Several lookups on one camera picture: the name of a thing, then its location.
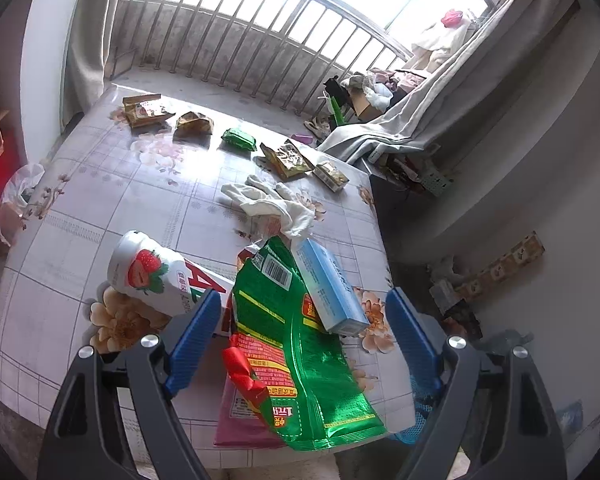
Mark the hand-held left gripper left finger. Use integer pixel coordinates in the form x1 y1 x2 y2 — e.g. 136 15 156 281
36 289 223 480

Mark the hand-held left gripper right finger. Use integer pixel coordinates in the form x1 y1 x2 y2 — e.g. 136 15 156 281
385 287 568 480

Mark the blue plastic mesh basket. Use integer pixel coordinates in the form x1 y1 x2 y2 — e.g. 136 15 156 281
387 375 446 446

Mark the strawberry milk bottle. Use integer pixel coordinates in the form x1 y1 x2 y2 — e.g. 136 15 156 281
107 230 241 336

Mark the pink orange chip bag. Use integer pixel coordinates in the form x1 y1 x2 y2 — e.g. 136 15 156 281
212 245 301 448

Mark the green foil snack bag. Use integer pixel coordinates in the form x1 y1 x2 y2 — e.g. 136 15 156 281
222 235 387 453

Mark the dark snack bag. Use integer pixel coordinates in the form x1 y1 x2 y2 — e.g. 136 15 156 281
445 305 483 341

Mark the clear plastic container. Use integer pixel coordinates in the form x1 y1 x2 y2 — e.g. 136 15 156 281
430 280 466 311

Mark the blue white carton box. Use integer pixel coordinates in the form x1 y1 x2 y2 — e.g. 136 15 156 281
292 237 371 336

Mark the patterned cardboard tube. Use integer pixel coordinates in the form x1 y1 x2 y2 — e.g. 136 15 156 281
455 231 546 298

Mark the white cotton glove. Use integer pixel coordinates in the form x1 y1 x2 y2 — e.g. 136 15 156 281
272 182 326 238
221 175 286 218

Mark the white power strip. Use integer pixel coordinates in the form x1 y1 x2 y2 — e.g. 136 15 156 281
415 170 453 196

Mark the floral tablecloth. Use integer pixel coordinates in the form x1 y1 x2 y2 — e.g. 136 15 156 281
0 85 416 468

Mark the small gold snack box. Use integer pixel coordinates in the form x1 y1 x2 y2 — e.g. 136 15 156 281
312 161 351 192

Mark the open gold snack wrapper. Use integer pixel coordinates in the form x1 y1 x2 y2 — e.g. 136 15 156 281
259 140 315 181

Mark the small green snack packet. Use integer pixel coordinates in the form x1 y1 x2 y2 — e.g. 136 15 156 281
221 127 257 152

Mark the crumpled gold snack wrapper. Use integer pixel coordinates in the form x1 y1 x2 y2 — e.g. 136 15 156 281
174 111 215 140

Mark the white plastic bag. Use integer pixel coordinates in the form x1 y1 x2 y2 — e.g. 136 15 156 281
0 162 46 246

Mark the pair of slippers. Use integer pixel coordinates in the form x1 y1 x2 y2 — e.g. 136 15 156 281
304 117 333 141

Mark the brown cardboard box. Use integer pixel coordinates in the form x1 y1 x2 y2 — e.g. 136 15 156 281
352 87 386 121

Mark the black and green object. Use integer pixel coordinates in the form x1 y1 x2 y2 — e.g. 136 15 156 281
322 77 351 128

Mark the grey curtain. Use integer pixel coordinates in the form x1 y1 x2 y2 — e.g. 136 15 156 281
320 0 581 161

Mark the pile of clothes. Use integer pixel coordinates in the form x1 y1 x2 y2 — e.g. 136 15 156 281
347 67 431 111

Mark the hanging white garment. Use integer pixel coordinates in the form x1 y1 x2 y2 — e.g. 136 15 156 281
410 7 473 73

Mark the metal balcony railing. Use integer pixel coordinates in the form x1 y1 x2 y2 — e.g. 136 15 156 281
112 0 416 116

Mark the beige curtain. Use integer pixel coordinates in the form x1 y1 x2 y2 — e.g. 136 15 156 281
65 0 126 111

